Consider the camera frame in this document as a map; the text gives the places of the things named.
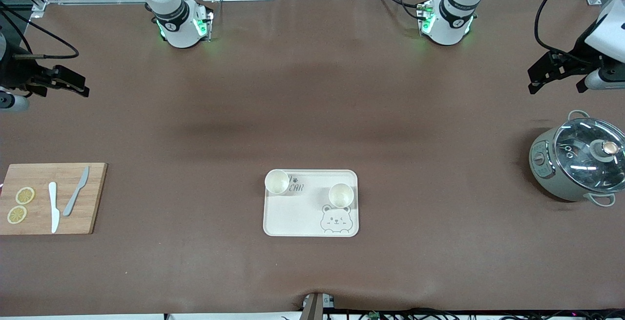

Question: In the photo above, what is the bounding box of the white plastic cup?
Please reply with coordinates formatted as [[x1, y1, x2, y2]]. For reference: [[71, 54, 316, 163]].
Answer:
[[264, 169, 290, 196], [328, 182, 354, 208]]

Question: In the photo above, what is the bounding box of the cream tray with bear print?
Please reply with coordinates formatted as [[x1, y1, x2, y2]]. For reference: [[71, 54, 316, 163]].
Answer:
[[263, 169, 359, 237]]

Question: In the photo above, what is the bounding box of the glass pot lid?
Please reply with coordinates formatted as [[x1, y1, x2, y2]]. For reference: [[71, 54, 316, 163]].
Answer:
[[554, 117, 625, 193]]

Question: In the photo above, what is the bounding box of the grey-green electric cooking pot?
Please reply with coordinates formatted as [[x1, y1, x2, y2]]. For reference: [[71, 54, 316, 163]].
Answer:
[[529, 110, 625, 207]]

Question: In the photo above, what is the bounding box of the bamboo cutting board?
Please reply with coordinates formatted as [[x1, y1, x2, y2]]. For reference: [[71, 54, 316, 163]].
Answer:
[[0, 163, 108, 235]]

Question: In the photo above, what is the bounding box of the grey plastic knife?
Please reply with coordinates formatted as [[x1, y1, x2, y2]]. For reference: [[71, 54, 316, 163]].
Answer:
[[62, 166, 90, 217]]

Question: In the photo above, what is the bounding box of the white plastic knife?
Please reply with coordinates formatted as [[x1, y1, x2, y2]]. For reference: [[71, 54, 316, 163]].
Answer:
[[48, 182, 61, 234]]

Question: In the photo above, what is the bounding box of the brown table cover mat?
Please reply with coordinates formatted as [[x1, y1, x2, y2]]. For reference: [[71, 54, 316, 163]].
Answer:
[[0, 0, 625, 317]]

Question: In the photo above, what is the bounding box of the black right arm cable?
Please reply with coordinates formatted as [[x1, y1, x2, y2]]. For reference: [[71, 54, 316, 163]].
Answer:
[[0, 0, 80, 60]]

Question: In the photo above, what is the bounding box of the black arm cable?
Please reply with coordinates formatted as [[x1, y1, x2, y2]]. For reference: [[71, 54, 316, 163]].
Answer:
[[0, 0, 80, 60], [535, 0, 582, 59]]

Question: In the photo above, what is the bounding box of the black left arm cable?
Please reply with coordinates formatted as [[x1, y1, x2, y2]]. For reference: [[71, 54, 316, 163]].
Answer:
[[535, 0, 582, 59]]

